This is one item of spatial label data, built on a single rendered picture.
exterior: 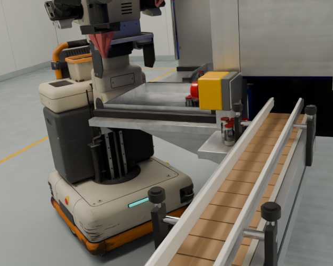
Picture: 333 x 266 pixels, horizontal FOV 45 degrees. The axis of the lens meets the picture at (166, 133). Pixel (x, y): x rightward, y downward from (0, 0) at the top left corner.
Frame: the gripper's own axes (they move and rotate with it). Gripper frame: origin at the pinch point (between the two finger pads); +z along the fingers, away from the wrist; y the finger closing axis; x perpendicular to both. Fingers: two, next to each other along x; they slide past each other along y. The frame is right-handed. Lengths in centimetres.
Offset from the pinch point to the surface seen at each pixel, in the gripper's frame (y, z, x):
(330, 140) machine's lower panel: 63, 20, -10
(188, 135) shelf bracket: 24.9, 23.9, 0.0
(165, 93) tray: 8.2, 16.6, 21.2
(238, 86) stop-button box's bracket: 44.1, 6.4, -13.9
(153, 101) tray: 8.5, 16.9, 10.9
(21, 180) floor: -153, 100, 92
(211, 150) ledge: 39.9, 18.6, -22.7
